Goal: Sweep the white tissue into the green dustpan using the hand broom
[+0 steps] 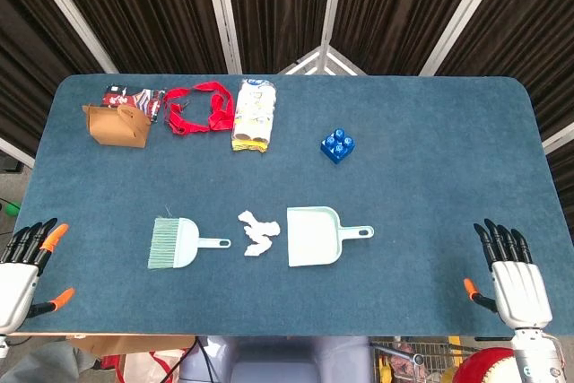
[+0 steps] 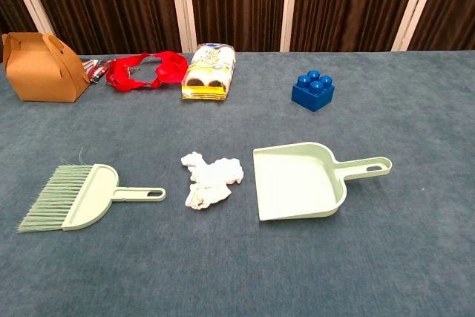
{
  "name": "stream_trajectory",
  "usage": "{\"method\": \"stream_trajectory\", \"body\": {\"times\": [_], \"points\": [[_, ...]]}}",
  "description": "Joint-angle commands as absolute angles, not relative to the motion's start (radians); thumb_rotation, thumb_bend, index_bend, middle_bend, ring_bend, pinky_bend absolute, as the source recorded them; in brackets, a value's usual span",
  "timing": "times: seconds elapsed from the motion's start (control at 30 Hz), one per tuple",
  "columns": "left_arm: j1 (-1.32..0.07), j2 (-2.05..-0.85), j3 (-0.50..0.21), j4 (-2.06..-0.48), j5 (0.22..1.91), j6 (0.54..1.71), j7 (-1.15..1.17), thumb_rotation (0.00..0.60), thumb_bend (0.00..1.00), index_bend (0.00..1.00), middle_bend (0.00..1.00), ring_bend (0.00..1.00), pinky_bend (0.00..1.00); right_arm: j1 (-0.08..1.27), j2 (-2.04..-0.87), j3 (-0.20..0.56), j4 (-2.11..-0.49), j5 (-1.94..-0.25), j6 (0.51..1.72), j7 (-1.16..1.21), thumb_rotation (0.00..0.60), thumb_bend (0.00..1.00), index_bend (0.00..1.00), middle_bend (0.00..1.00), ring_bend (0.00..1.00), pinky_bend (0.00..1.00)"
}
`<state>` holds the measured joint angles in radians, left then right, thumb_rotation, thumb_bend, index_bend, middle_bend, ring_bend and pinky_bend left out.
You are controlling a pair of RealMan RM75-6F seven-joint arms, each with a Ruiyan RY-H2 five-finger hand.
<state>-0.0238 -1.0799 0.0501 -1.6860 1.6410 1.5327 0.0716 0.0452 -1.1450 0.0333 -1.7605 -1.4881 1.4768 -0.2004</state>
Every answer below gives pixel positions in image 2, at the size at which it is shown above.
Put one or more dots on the white paper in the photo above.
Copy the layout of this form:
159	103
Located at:
211	179

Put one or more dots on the light green dustpan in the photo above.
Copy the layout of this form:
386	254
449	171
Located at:
297	183

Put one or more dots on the light green hand broom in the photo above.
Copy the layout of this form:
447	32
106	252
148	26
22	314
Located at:
92	198

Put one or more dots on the yellow white snack package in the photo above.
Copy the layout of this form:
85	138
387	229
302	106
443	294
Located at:
209	72

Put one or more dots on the blue building block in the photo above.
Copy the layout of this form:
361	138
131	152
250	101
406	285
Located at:
311	96

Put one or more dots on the red black snack packet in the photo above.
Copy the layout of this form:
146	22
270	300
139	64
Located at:
97	71

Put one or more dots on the brown cardboard gable box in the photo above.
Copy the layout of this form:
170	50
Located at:
41	72

